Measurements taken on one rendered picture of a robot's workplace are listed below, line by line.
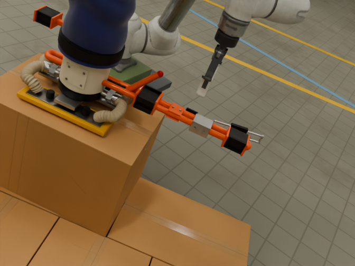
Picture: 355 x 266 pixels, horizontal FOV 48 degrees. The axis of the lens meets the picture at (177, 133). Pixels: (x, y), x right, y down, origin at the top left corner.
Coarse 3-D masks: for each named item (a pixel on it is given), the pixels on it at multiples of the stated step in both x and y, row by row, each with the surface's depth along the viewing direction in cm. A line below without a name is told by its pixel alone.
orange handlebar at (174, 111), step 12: (60, 24) 166; (60, 60) 142; (108, 84) 142; (132, 96) 142; (156, 108) 142; (168, 108) 145; (180, 108) 144; (180, 120) 142; (192, 120) 142; (216, 132) 141
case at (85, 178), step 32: (0, 96) 140; (0, 128) 143; (32, 128) 139; (64, 128) 138; (128, 128) 150; (0, 160) 152; (32, 160) 147; (64, 160) 142; (96, 160) 138; (128, 160) 136; (32, 192) 156; (64, 192) 151; (96, 192) 146; (128, 192) 169; (96, 224) 155
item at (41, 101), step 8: (24, 88) 143; (24, 96) 140; (32, 96) 141; (40, 96) 142; (48, 96) 141; (56, 96) 145; (40, 104) 140; (48, 104) 140; (56, 104) 141; (80, 104) 147; (56, 112) 140; (64, 112) 140; (72, 112) 141; (80, 112) 142; (88, 112) 142; (72, 120) 140; (80, 120) 140; (88, 120) 140; (88, 128) 140; (96, 128) 139; (104, 128) 141
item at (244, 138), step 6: (228, 132) 141; (234, 132) 142; (240, 132) 144; (228, 138) 140; (234, 138) 139; (240, 138) 141; (246, 138) 142; (222, 144) 141; (228, 144) 142; (234, 144) 141; (240, 144) 140; (246, 144) 139; (234, 150) 142; (240, 150) 142
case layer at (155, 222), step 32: (0, 192) 157; (160, 192) 188; (0, 224) 146; (32, 224) 151; (64, 224) 156; (128, 224) 167; (160, 224) 172; (192, 224) 179; (224, 224) 186; (0, 256) 137; (32, 256) 142; (64, 256) 145; (96, 256) 150; (128, 256) 155; (160, 256) 160; (192, 256) 165; (224, 256) 171
